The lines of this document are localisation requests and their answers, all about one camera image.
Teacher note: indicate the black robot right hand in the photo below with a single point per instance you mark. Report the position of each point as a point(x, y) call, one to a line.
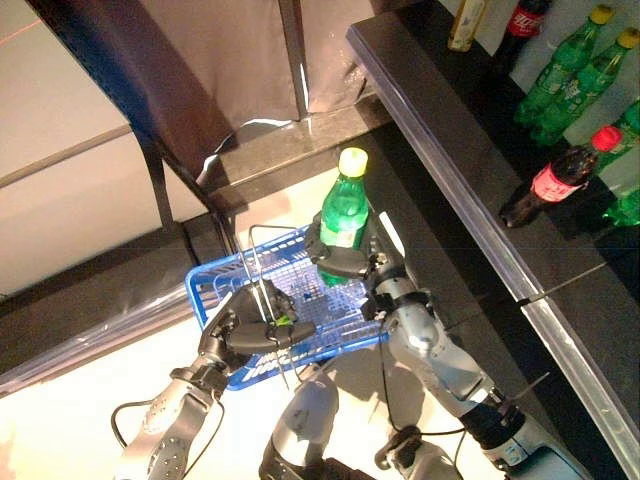
point(345, 265)

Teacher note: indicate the blue plastic shopping basket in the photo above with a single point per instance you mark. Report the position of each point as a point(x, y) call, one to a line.
point(340, 310)

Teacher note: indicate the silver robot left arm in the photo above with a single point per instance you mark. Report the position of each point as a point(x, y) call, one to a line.
point(165, 430)

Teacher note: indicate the grey stone ledge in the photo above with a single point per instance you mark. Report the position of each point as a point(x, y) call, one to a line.
point(300, 145)

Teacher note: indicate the silver robot left leg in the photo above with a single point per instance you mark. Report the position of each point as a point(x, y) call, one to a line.
point(305, 415)

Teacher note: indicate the silver robot leg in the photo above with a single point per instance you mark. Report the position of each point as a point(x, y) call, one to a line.
point(305, 415)
point(430, 460)

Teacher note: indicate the black robot waist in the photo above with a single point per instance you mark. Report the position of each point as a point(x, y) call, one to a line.
point(350, 470)

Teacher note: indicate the dark metal pole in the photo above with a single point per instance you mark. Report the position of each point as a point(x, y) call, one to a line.
point(295, 60)

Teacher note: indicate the silver robot right leg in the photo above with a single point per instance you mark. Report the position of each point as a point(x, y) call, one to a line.
point(430, 460)

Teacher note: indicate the Coca-Cola bottle red cap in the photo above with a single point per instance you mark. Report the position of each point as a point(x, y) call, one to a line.
point(550, 182)
point(522, 25)

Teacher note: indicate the grey fabric backdrop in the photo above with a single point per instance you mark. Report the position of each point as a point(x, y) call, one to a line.
point(240, 50)

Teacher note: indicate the yellow tea bottle green label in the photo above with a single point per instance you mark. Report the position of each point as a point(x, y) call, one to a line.
point(467, 25)

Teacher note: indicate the pale left hand bracket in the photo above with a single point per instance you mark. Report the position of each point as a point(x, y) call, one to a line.
point(281, 321)

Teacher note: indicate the black shelf board clear rail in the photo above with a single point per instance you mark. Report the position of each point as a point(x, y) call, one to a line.
point(450, 100)
point(610, 325)

